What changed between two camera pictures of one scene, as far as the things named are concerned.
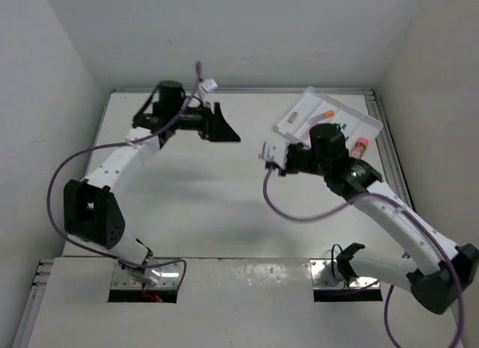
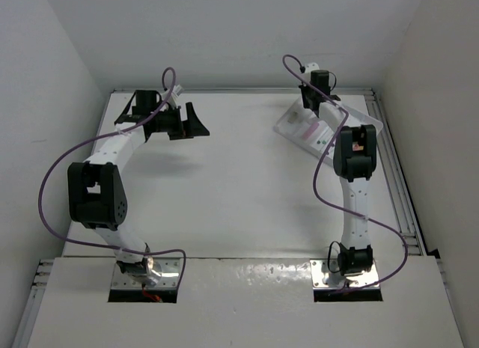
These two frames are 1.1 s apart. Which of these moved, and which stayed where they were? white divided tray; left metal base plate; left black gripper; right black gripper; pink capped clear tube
Moved: left black gripper; right black gripper
Stayed: left metal base plate; white divided tray; pink capped clear tube
